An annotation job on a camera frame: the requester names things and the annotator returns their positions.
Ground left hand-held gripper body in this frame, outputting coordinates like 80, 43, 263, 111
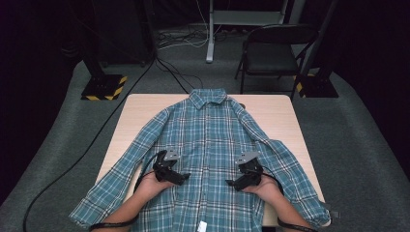
152, 147, 181, 185

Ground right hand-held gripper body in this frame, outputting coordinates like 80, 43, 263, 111
235, 151, 264, 190

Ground blue plaid shirt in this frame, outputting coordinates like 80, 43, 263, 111
68, 88, 332, 232

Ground person's right hand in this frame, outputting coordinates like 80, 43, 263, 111
241, 173, 285, 208

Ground person's left hand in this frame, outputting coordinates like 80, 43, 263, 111
133, 172, 177, 206

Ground black stand with striped base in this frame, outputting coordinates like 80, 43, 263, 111
293, 0, 340, 99
79, 42, 129, 102

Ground black folding chair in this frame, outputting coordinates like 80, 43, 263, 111
234, 23, 320, 101

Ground thin black floor cables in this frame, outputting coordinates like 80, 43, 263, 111
154, 57, 205, 95

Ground tangle of floor cables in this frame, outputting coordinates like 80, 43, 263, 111
157, 0, 228, 52

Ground white metal desk frame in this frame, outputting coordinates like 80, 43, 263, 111
206, 0, 289, 64

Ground long black floor cable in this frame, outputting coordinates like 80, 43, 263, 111
22, 56, 158, 232

